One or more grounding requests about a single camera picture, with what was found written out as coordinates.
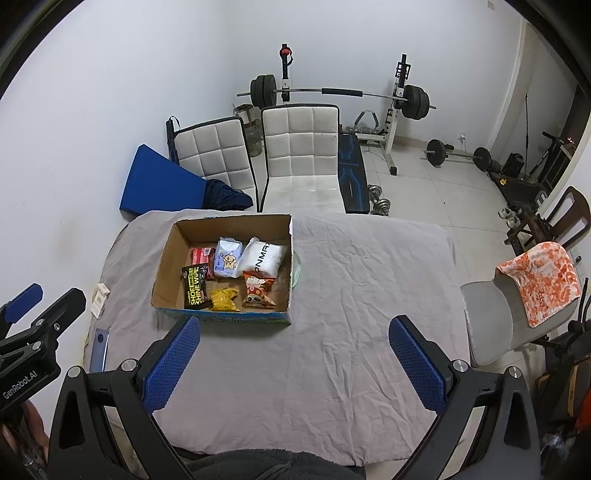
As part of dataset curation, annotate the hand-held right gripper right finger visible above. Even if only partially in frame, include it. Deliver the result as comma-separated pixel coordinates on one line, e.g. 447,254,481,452
389,315,542,480

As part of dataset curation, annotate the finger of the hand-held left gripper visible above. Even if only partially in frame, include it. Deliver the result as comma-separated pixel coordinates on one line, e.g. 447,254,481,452
28,287,87,346
0,283,44,326

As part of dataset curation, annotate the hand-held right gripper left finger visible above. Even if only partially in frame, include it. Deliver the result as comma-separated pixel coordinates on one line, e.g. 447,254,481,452
46,316,202,480

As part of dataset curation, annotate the black shoe wipe packet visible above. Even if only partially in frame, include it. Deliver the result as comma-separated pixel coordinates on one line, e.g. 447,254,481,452
181,264,213,310

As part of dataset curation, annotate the yellow snack packet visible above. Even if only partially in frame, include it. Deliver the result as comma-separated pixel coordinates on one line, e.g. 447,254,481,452
209,286,242,313

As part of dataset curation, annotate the panda print snack packet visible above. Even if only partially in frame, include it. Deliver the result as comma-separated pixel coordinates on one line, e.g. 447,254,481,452
242,271,278,309

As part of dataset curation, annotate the red soft packet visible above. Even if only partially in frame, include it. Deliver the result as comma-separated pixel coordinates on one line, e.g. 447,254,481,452
191,247,216,280

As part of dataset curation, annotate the light blue tissue packet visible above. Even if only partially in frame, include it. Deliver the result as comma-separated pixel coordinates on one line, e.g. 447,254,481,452
213,237,244,279

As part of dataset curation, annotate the cardboard box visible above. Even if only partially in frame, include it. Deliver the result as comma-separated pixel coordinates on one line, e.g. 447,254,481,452
151,213,295,328

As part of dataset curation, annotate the white soft packet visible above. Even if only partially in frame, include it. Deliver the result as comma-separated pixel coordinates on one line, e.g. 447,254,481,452
233,237,287,279

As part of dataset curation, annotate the small white paper box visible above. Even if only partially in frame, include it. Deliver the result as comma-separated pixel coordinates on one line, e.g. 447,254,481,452
90,285,112,318

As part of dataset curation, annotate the blue smartphone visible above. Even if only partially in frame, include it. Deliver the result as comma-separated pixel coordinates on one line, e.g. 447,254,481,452
89,328,110,372

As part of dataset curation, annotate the grey office chair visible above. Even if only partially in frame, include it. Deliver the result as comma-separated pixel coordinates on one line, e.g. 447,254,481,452
460,267,532,367

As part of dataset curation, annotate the grey tablecloth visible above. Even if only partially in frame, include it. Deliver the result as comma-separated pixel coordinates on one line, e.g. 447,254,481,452
83,209,472,467

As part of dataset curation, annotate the dark grey fleece garment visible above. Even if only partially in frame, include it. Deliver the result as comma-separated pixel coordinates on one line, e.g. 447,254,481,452
185,450,368,480

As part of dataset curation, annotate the orange floral towel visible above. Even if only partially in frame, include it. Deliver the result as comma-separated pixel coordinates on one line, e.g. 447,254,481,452
496,242,583,328

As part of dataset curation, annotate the blue foam mat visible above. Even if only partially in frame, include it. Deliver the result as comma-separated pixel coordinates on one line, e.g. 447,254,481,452
119,144,208,217

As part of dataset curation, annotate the dark blue cloth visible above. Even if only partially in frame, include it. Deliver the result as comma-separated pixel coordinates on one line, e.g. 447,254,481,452
203,179,254,212

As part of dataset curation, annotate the black blue bench pad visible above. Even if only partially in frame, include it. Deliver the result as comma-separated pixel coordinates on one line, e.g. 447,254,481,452
337,134,370,214

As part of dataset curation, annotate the black floor platform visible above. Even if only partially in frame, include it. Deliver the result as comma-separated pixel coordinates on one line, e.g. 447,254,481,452
494,173,548,208

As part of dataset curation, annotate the black blue upright pole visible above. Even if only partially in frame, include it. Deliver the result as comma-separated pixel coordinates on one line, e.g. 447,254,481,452
165,116,182,163

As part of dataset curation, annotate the short barbell with black plates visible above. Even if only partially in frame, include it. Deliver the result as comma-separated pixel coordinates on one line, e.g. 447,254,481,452
422,138,492,172

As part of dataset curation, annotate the white padded chair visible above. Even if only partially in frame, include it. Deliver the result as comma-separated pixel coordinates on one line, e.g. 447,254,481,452
173,117,257,213
256,104,346,214

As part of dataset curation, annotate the black speaker box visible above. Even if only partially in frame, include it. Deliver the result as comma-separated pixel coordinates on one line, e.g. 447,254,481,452
503,153,526,178

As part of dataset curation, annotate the dark wooden chair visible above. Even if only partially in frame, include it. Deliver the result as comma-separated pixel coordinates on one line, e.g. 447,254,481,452
503,186,591,259

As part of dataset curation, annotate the white weight bench rack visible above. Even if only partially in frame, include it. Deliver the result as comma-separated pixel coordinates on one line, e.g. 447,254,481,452
276,44,416,177

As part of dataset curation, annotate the grey jug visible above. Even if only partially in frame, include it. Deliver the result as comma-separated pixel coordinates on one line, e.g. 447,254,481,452
245,121,264,158

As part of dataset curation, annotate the black kick scooter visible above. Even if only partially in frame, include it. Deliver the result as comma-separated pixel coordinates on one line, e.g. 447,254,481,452
526,131,566,183

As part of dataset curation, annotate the long barbell with black plates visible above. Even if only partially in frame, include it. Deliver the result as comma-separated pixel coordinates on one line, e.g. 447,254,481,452
237,74,437,121

